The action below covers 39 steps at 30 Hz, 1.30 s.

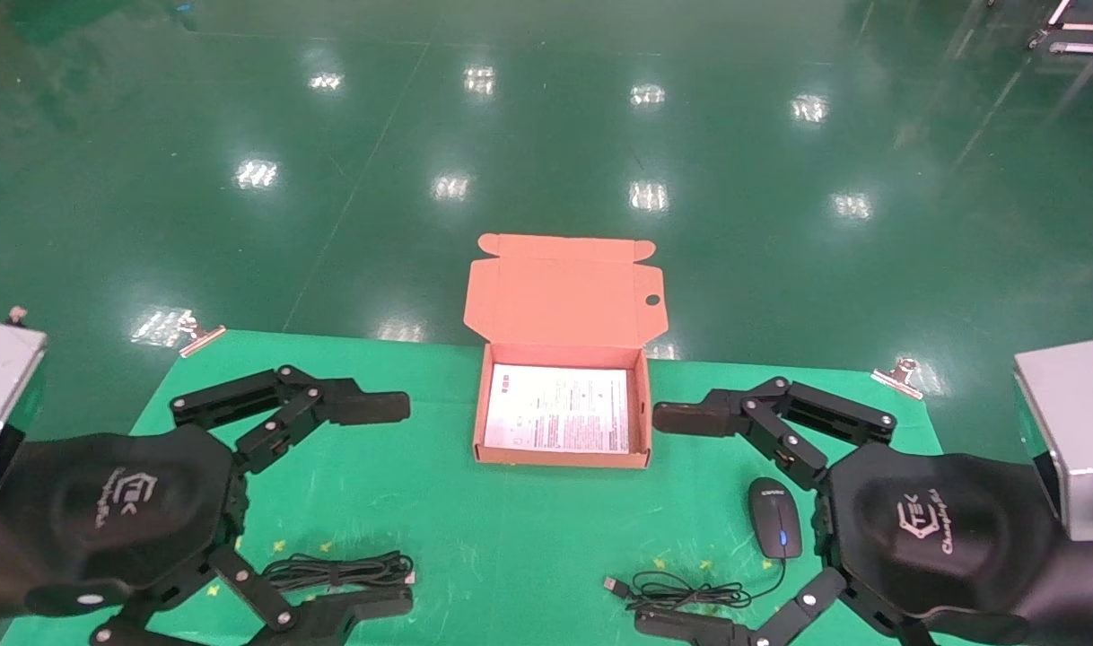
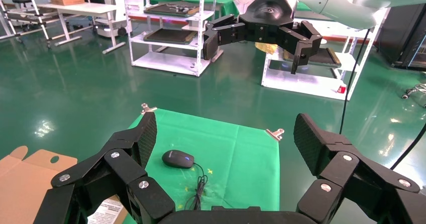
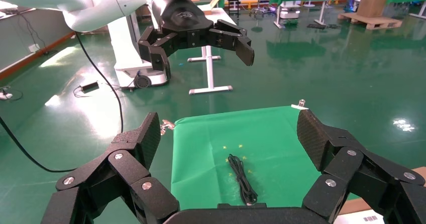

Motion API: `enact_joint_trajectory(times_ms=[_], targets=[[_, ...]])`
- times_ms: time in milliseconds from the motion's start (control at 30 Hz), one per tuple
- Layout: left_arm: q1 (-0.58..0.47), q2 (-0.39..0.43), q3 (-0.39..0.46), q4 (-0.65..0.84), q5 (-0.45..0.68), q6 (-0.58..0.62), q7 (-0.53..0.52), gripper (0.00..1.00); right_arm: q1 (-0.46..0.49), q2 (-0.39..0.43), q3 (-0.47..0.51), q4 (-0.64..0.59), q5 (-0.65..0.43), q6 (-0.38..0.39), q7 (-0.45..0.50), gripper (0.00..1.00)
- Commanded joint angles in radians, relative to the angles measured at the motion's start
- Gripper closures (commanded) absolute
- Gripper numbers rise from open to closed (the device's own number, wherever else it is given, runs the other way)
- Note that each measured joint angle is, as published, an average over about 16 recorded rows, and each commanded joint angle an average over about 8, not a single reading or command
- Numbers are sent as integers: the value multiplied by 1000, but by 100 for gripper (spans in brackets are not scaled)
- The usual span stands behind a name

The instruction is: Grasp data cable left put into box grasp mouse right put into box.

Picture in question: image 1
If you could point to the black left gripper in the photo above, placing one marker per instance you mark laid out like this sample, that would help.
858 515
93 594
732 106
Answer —
125 502

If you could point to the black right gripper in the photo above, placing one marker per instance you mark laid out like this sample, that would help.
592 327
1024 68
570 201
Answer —
941 529

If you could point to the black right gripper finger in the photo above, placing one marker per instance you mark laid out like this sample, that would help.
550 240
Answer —
690 419
690 628

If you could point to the orange cardboard box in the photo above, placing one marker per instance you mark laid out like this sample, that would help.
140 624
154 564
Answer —
560 296

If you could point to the white printed paper sheet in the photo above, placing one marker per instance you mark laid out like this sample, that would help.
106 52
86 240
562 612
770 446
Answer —
555 408

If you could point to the green table mat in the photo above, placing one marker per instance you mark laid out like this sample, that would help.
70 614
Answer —
511 538

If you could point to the metal binder clip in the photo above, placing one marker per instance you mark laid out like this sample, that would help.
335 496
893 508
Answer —
198 336
898 377

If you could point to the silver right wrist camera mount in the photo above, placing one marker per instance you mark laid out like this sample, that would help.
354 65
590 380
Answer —
1071 422

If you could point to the white wheeled cart frame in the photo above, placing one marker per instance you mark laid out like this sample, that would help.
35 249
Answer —
1085 48

